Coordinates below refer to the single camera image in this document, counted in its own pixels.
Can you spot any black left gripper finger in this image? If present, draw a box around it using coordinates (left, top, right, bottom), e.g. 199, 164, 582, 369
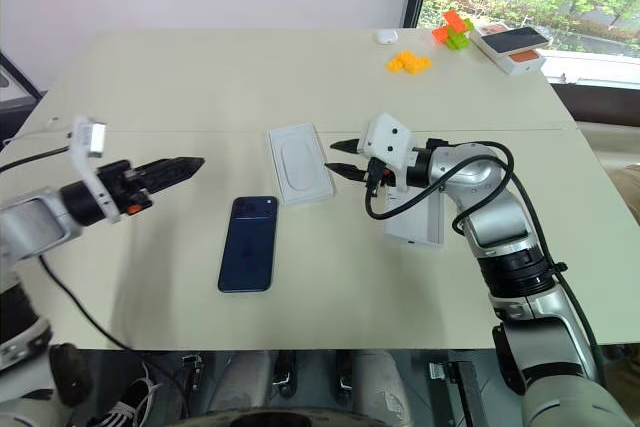
133, 156, 207, 178
132, 169, 202, 197

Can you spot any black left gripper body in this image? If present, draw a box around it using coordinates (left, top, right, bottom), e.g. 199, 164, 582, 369
97, 159, 156, 218

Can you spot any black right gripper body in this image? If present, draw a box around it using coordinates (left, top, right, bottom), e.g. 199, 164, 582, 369
365, 156, 408, 197

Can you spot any dark blue smartphone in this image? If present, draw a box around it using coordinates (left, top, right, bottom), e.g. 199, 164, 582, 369
217, 195, 280, 294

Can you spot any phone box with orange print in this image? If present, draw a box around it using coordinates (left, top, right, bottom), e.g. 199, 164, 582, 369
492, 46, 549, 77

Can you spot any phone box with black print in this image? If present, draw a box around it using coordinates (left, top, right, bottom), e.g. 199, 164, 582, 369
468, 23, 554, 61

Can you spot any yellow-orange toy brick cluster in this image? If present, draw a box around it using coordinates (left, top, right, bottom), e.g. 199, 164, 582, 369
385, 49, 434, 76

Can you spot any orange toy brick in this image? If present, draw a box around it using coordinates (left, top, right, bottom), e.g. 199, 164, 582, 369
431, 10, 469, 44

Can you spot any green toy brick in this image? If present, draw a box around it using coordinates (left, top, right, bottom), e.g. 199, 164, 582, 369
446, 17, 477, 52

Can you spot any black clamp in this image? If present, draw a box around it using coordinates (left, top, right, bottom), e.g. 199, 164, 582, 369
271, 349, 298, 399
333, 349, 358, 406
180, 353, 203, 381

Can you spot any black rounded pad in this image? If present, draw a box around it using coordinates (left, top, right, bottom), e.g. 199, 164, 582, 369
48, 343, 95, 409

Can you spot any grey robot leg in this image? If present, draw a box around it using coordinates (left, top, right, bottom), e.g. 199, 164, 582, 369
349, 349, 414, 427
206, 349, 282, 417

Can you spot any black white sneaker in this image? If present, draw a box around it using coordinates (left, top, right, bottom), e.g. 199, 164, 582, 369
94, 361, 165, 427

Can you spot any dark brown ledge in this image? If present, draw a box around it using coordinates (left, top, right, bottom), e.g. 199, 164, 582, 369
548, 80, 640, 124

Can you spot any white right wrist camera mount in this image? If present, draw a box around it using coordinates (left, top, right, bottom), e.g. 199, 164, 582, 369
357, 112, 416, 193

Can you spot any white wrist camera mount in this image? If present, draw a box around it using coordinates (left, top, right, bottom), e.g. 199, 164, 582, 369
357, 112, 416, 193
67, 114, 124, 224

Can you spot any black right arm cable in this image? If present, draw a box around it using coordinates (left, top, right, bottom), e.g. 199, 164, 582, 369
363, 142, 609, 393

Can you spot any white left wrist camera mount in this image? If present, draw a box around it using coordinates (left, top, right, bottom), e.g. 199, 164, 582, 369
67, 114, 124, 224

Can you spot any black metal bracket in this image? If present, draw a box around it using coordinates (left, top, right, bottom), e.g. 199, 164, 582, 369
426, 358, 492, 427

